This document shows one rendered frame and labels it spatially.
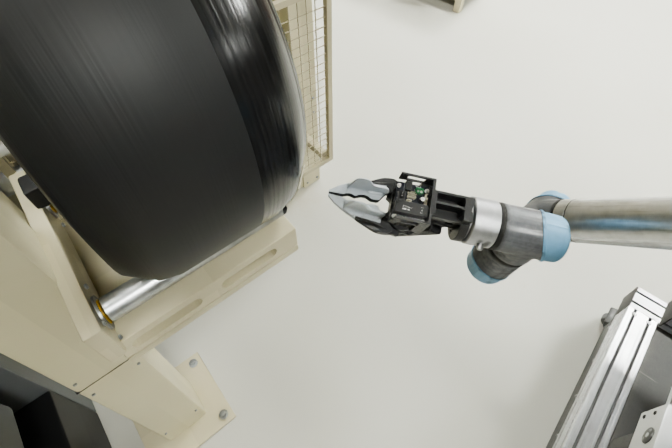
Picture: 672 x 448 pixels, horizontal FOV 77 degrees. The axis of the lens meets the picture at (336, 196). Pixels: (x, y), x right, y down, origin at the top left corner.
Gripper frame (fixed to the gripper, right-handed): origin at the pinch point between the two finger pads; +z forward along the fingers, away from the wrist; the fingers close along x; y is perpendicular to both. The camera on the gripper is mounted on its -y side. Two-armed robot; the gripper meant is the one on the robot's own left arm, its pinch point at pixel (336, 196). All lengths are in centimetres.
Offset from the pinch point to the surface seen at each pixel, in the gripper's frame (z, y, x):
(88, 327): 30.7, -1.7, 26.5
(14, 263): 41.0, 3.3, 20.1
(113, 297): 30.7, -6.2, 22.0
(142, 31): 19.3, 32.4, -0.5
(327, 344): -9, -98, 25
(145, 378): 35, -46, 39
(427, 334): -44, -97, 14
